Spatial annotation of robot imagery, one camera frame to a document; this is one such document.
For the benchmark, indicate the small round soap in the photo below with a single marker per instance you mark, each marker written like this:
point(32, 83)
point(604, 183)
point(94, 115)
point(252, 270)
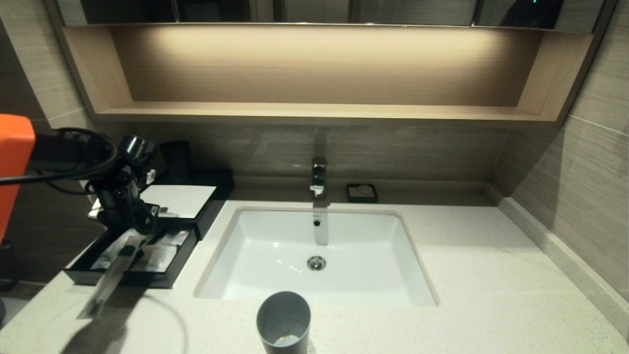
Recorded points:
point(364, 189)

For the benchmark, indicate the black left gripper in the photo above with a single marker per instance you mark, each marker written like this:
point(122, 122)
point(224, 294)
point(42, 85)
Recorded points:
point(123, 201)

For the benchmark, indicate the translucent packet with green band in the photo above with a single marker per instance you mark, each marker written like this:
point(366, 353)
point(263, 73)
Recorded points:
point(115, 273)

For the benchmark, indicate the mirror cabinet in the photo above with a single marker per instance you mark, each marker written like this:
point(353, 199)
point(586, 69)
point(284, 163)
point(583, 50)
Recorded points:
point(417, 11)

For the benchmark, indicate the black drawer with toiletries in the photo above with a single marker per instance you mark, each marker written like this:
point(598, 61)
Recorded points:
point(167, 280)

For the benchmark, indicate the black and orange left arm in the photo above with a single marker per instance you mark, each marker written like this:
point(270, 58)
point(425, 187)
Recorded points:
point(64, 147)

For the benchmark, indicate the white sink basin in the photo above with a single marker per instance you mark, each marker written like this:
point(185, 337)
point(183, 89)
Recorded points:
point(275, 246)

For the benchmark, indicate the small white flat sachet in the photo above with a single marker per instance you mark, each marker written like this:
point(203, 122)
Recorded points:
point(175, 237)

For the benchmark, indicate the chrome faucet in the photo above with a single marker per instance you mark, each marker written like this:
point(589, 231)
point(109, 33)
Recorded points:
point(318, 176)

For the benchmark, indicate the light wooden wall shelf niche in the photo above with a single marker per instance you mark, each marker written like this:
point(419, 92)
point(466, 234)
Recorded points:
point(319, 112)

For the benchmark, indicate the grey plastic cup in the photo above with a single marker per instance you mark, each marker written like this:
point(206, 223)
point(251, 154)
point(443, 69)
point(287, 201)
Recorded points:
point(270, 329)

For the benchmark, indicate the white folded sachet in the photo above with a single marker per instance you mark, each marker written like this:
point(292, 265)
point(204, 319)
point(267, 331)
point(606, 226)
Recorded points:
point(159, 256)

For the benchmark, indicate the chrome sink drain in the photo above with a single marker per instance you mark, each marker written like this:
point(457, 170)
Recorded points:
point(317, 263)

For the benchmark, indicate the black cup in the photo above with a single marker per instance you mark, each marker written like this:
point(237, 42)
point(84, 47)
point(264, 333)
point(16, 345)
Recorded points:
point(178, 160)

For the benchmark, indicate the black soap dish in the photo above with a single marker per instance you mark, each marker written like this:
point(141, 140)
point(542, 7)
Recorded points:
point(351, 198)

